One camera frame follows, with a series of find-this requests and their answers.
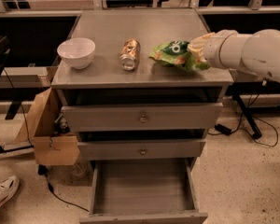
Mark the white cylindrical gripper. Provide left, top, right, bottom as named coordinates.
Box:
left=188, top=30, right=237, bottom=69

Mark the green rice chip bag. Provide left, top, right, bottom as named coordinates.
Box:
left=149, top=41, right=209, bottom=73

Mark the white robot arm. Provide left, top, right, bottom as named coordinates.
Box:
left=188, top=29, right=280, bottom=82

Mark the grey top drawer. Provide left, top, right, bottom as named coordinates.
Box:
left=62, top=103, right=222, bottom=133

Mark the grey drawer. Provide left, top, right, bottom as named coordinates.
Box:
left=79, top=158, right=208, bottom=224
left=77, top=139, right=205, bottom=161
left=62, top=103, right=222, bottom=133

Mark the brass top drawer knob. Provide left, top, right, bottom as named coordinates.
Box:
left=139, top=115, right=147, bottom=123

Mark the brass drawer knob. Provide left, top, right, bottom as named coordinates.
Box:
left=139, top=115, right=147, bottom=123
left=140, top=148, right=147, bottom=156

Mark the grey drawer cabinet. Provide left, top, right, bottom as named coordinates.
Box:
left=50, top=8, right=235, bottom=173

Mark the grey middle drawer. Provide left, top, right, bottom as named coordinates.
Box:
left=77, top=139, right=205, bottom=161

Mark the brass middle drawer knob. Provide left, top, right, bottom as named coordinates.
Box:
left=140, top=148, right=147, bottom=156

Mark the grey bottom drawer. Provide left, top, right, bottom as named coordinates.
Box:
left=79, top=158, right=208, bottom=224

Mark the gold soda can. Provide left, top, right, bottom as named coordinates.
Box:
left=119, top=38, right=140, bottom=71

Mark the black power adapter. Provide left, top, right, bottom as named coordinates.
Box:
left=215, top=124, right=231, bottom=135

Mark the black table leg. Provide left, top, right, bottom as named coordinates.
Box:
left=232, top=93, right=262, bottom=139

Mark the white ceramic bowl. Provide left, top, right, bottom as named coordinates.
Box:
left=57, top=37, right=96, bottom=69

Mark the brown cardboard box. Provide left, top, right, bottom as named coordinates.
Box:
left=15, top=88, right=79, bottom=165

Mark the white sneaker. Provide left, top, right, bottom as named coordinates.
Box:
left=0, top=175, right=20, bottom=208

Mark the black floor cable right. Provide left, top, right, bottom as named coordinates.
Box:
left=207, top=77, right=280, bottom=148

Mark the black floor cable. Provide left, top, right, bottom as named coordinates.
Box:
left=37, top=164, right=90, bottom=213
left=207, top=77, right=280, bottom=148

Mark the black floor cable left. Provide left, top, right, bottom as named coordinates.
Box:
left=37, top=164, right=90, bottom=213

